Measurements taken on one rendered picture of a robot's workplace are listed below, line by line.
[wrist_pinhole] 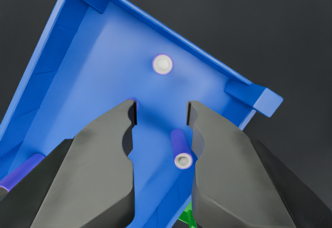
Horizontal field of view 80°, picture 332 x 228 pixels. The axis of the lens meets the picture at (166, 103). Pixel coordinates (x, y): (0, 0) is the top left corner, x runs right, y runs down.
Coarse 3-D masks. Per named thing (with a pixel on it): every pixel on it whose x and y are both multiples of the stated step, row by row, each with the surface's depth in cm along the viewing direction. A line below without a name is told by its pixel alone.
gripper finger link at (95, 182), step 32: (96, 128) 9; (128, 128) 9; (64, 160) 7; (96, 160) 7; (128, 160) 7; (64, 192) 6; (96, 192) 6; (128, 192) 6; (32, 224) 5; (64, 224) 5; (96, 224) 6; (128, 224) 7
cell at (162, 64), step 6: (162, 54) 17; (156, 60) 17; (162, 60) 16; (168, 60) 17; (156, 66) 17; (162, 66) 17; (168, 66) 17; (156, 72) 17; (162, 72) 17; (168, 72) 17
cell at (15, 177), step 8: (32, 160) 23; (40, 160) 24; (16, 168) 22; (24, 168) 22; (32, 168) 22; (8, 176) 20; (16, 176) 20; (24, 176) 21; (0, 184) 19; (8, 184) 19; (0, 192) 19
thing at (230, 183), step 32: (192, 128) 12; (224, 128) 9; (224, 160) 8; (256, 160) 8; (192, 192) 8; (224, 192) 6; (256, 192) 6; (224, 224) 6; (256, 224) 6; (288, 224) 6
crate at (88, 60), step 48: (96, 0) 18; (48, 48) 18; (96, 48) 22; (144, 48) 22; (192, 48) 18; (48, 96) 23; (96, 96) 24; (144, 96) 24; (192, 96) 24; (240, 96) 19; (0, 144) 20; (48, 144) 25; (144, 144) 25; (144, 192) 27
